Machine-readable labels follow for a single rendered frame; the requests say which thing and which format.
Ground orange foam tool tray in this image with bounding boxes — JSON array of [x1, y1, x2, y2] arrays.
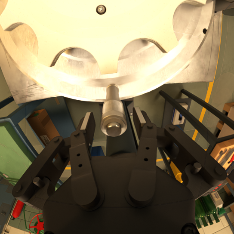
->
[[210, 140, 234, 171]]

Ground green glass bottles crate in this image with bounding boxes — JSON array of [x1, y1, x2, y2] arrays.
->
[[194, 194, 226, 229]]

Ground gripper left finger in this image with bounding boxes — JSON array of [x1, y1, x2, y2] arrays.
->
[[12, 111, 99, 211]]

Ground red fire extinguisher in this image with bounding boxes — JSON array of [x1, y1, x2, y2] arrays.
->
[[11, 199, 25, 219]]

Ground silver cross-head screw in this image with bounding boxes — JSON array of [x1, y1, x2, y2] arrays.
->
[[95, 4, 107, 15]]

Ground white labelled box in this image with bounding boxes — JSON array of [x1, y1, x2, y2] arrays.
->
[[209, 191, 224, 207]]

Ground brown cardboard box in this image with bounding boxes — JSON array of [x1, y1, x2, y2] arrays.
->
[[26, 108, 61, 147]]

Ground stacked brown cardboard boxes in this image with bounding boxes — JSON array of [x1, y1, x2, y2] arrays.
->
[[216, 102, 234, 139]]

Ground cream star wheel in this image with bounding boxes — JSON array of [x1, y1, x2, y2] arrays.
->
[[0, 0, 209, 75]]

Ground silver locking plunger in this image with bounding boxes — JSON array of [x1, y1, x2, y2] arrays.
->
[[100, 83, 128, 137]]

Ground grey control box with switch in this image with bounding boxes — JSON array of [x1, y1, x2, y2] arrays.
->
[[163, 98, 192, 131]]

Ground green cabinet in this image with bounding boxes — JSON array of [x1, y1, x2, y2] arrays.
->
[[0, 121, 37, 185]]

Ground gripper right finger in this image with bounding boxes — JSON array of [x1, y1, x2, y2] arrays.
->
[[128, 107, 228, 208]]

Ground yellow block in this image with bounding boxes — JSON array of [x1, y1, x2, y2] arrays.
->
[[169, 160, 183, 184]]

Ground black tube rail frame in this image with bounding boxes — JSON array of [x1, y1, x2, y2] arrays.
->
[[159, 89, 234, 153]]

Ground silver round turret plate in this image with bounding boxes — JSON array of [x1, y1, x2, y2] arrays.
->
[[0, 0, 215, 102]]

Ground silver square base plate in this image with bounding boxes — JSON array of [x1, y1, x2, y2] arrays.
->
[[0, 0, 223, 105]]

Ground red reel with green hose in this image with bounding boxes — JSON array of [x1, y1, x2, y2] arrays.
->
[[23, 204, 45, 234]]

